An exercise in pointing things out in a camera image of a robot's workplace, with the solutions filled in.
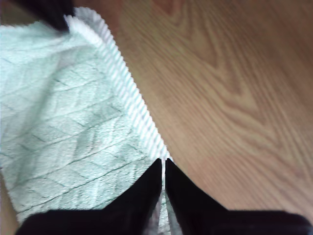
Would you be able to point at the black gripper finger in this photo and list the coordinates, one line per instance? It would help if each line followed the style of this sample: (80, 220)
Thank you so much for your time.
(188, 198)
(58, 12)
(144, 195)

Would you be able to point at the pale green fluffy tea towel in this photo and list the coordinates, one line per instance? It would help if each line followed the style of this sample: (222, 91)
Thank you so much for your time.
(61, 122)

